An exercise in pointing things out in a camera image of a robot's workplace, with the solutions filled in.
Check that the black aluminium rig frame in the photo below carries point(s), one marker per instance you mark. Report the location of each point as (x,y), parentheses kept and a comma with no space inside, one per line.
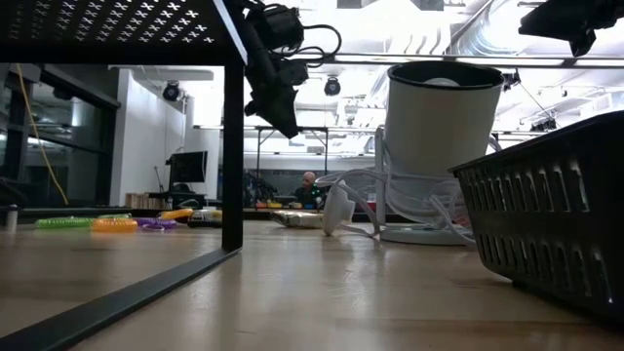
(258,215)

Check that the person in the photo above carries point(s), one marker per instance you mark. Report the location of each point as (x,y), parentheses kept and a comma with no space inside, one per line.
(308,192)

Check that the black desk monitor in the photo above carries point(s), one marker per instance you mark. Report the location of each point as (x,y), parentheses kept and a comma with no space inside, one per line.
(187,167)

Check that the wooden crate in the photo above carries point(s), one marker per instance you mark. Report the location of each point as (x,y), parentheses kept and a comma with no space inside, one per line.
(141,201)

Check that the black distant table frame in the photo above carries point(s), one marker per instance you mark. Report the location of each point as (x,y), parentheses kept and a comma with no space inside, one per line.
(292,129)

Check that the black ceiling spotlight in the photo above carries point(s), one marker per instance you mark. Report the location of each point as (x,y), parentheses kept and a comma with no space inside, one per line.
(170,91)
(332,87)

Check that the black perforated metal riser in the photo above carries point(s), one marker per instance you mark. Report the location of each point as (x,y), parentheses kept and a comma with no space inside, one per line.
(122,49)

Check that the black window frame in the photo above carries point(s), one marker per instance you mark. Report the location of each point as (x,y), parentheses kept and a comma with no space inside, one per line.
(111,156)

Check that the black mesh tray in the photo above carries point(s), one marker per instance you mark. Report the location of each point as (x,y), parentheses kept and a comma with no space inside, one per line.
(551,229)

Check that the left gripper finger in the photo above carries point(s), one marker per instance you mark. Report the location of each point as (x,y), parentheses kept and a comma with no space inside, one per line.
(278,109)

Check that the white desk lamp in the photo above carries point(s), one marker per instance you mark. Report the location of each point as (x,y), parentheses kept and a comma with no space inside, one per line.
(439,127)

